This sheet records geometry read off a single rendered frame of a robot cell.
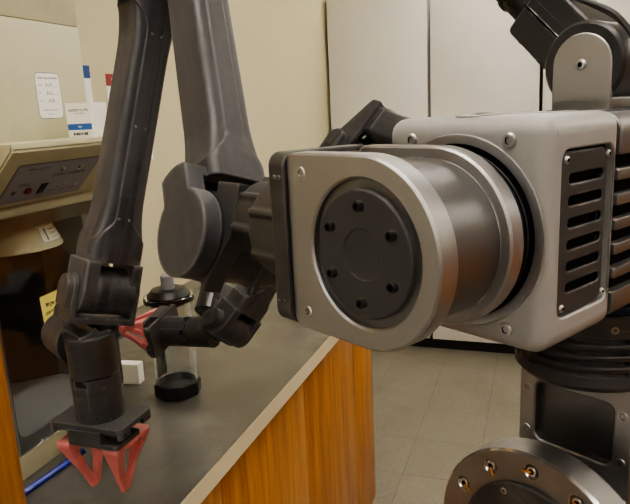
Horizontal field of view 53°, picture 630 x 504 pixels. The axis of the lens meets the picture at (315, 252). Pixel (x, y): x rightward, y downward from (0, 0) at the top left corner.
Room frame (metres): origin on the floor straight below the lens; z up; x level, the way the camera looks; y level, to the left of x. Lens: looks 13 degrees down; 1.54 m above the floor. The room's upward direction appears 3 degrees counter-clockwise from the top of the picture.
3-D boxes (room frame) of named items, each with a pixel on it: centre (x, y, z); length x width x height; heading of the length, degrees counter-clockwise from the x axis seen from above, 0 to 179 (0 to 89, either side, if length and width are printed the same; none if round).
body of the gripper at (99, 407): (0.71, 0.27, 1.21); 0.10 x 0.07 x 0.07; 70
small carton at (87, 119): (1.16, 0.39, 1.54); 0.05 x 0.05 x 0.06; 75
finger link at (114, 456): (0.70, 0.26, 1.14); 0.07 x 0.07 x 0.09; 70
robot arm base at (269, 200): (0.48, 0.01, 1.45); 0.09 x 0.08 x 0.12; 130
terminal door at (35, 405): (1.10, 0.47, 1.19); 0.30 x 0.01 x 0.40; 160
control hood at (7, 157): (1.08, 0.42, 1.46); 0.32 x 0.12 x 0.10; 160
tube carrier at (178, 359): (1.31, 0.32, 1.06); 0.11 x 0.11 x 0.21
